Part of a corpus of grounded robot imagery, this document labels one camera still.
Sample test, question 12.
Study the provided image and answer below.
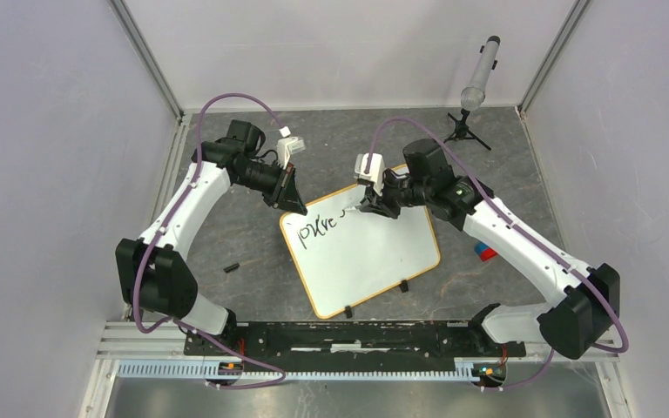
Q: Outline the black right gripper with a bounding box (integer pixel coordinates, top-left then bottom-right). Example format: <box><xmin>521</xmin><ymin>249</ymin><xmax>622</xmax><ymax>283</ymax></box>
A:
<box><xmin>361</xmin><ymin>169</ymin><xmax>431</xmax><ymax>219</ymax></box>

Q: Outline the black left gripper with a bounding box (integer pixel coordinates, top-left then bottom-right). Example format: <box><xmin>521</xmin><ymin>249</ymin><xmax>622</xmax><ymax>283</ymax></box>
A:
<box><xmin>235</xmin><ymin>159</ymin><xmax>307</xmax><ymax>216</ymax></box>

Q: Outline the white whiteboard with yellow frame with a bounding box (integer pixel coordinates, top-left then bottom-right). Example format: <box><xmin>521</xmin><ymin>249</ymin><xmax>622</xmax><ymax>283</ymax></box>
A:
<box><xmin>279</xmin><ymin>184</ymin><xmax>441</xmax><ymax>320</ymax></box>

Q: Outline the black marker cap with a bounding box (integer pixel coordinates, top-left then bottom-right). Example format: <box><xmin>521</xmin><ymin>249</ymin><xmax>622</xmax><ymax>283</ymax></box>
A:
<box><xmin>223</xmin><ymin>263</ymin><xmax>240</xmax><ymax>273</ymax></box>

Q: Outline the silver microphone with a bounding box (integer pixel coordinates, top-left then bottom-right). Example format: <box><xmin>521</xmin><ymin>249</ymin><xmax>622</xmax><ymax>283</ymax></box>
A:
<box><xmin>461</xmin><ymin>35</ymin><xmax>501</xmax><ymax>111</ymax></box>

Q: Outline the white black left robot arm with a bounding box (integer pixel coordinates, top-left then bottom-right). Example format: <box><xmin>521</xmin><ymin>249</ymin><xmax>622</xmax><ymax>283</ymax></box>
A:
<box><xmin>115</xmin><ymin>120</ymin><xmax>307</xmax><ymax>355</ymax></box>

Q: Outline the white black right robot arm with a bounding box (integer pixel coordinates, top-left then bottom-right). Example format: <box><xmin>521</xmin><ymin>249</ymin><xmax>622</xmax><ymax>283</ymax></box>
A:
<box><xmin>355</xmin><ymin>138</ymin><xmax>621</xmax><ymax>360</ymax></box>

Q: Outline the black microphone tripod stand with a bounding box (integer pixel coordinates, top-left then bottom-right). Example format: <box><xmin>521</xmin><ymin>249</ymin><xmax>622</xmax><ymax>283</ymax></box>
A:
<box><xmin>443</xmin><ymin>109</ymin><xmax>492</xmax><ymax>152</ymax></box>

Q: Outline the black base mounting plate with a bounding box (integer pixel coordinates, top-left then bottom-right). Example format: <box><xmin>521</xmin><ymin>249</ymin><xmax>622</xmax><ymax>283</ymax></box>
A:
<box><xmin>184</xmin><ymin>320</ymin><xmax>526</xmax><ymax>374</ymax></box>

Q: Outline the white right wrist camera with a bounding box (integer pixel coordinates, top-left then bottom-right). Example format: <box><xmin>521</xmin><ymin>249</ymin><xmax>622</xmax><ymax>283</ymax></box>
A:
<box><xmin>354</xmin><ymin>153</ymin><xmax>385</xmax><ymax>196</ymax></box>

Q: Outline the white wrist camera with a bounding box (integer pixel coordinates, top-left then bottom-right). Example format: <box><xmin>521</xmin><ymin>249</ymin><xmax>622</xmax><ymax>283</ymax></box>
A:
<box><xmin>354</xmin><ymin>153</ymin><xmax>385</xmax><ymax>196</ymax></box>
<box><xmin>275</xmin><ymin>126</ymin><xmax>306</xmax><ymax>168</ymax></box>

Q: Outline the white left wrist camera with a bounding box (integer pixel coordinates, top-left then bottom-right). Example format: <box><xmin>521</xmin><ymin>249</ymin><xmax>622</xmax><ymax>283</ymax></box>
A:
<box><xmin>275</xmin><ymin>126</ymin><xmax>306</xmax><ymax>168</ymax></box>

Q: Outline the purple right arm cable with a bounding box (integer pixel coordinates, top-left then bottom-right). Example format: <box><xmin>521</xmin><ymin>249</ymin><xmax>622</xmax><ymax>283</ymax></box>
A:
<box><xmin>366</xmin><ymin>117</ymin><xmax>631</xmax><ymax>394</ymax></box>

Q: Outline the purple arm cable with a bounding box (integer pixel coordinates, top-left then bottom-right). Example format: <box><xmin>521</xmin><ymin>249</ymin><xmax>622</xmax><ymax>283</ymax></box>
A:
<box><xmin>366</xmin><ymin>117</ymin><xmax>631</xmax><ymax>394</ymax></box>
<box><xmin>132</xmin><ymin>92</ymin><xmax>287</xmax><ymax>391</ymax></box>

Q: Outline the grey whiteboard wire stand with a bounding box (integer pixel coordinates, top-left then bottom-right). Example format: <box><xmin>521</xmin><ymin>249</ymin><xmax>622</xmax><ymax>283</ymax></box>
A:
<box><xmin>342</xmin><ymin>280</ymin><xmax>410</xmax><ymax>320</ymax></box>

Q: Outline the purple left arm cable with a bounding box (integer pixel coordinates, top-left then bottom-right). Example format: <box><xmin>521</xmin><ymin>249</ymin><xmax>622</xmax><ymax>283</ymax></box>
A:
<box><xmin>132</xmin><ymin>92</ymin><xmax>287</xmax><ymax>391</ymax></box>

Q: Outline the white toothed cable rail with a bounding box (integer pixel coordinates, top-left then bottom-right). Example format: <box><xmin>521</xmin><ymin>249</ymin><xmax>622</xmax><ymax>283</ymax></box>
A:
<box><xmin>116</xmin><ymin>360</ymin><xmax>505</xmax><ymax>384</ymax></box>

